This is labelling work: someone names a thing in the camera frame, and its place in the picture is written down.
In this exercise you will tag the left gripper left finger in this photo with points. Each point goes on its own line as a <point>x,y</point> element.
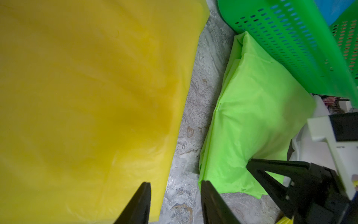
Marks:
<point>138,209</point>

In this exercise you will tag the white translucent folded raincoat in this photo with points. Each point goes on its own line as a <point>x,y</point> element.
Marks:
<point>302,148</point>

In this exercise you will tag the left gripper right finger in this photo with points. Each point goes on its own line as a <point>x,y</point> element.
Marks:
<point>214,208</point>

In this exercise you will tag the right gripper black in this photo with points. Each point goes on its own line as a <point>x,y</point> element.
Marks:
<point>306,192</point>

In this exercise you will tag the neon yellow folded raincoat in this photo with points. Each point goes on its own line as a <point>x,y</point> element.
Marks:
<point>285,220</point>

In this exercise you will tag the black wire desk organizer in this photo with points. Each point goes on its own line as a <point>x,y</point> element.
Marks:
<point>337,105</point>

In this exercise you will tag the green plastic basket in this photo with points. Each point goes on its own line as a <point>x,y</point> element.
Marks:
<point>322,58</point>

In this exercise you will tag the light green raincoat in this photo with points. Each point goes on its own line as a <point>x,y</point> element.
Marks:
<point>260,109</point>

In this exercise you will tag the blue raincoat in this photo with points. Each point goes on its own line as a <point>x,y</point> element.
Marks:
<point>332,9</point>

